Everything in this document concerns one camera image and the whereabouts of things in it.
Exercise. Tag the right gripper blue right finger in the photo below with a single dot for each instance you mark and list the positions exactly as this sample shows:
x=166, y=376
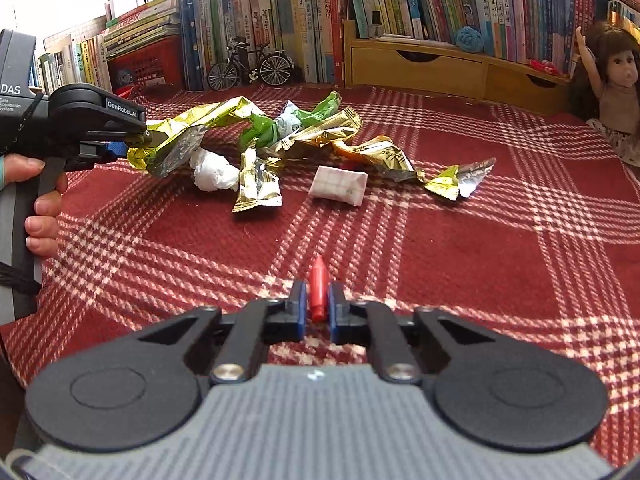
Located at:
x=373, y=326

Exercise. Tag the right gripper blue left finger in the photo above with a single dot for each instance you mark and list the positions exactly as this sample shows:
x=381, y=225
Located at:
x=244, y=338

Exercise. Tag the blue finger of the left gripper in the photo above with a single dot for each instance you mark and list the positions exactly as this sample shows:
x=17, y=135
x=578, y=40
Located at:
x=116, y=148

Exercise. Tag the gold yellow snack wrapper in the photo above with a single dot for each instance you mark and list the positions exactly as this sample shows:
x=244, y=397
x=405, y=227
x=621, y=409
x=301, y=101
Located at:
x=175, y=140

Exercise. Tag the white tissue ball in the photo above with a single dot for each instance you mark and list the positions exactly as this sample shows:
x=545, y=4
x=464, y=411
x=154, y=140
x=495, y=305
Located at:
x=212, y=172

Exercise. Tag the white tissue packet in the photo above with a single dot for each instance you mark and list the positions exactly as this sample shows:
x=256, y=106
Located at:
x=344, y=186

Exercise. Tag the green white wrapper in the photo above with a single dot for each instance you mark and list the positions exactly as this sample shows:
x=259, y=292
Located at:
x=295, y=120

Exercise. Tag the silver yellow torn wrapper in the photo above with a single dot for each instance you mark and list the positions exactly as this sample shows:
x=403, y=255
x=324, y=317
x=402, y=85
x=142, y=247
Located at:
x=460, y=181

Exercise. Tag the orange gold foil wrapper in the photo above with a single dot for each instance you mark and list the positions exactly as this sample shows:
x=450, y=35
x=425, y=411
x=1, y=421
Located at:
x=382, y=154

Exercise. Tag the stack of flat books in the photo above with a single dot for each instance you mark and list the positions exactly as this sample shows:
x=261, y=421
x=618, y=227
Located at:
x=141, y=27

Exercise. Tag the row of upright books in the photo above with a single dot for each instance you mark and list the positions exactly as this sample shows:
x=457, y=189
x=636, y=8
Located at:
x=308, y=31

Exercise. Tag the books on wooden organizer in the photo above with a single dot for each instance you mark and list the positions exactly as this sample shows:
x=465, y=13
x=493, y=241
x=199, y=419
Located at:
x=535, y=32

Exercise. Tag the person's left hand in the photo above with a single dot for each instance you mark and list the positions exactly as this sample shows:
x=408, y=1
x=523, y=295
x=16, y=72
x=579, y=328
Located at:
x=42, y=226

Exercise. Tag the red plastic crate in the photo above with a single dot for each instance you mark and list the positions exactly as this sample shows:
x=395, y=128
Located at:
x=157, y=64

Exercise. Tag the miniature black bicycle model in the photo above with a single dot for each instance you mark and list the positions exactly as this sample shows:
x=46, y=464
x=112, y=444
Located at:
x=275, y=69

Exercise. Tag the red plaid tablecloth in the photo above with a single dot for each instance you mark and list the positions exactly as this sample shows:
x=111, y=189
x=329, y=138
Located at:
x=545, y=250

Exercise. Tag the wooden drawer desk organizer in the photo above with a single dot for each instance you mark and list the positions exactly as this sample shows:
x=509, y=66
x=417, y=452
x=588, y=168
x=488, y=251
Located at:
x=405, y=63

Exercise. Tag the blue yarn rose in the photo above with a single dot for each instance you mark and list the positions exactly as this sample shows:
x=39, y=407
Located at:
x=469, y=40

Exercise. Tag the brown haired doll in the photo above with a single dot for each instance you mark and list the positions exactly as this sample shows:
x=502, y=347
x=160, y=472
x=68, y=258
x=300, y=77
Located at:
x=604, y=90

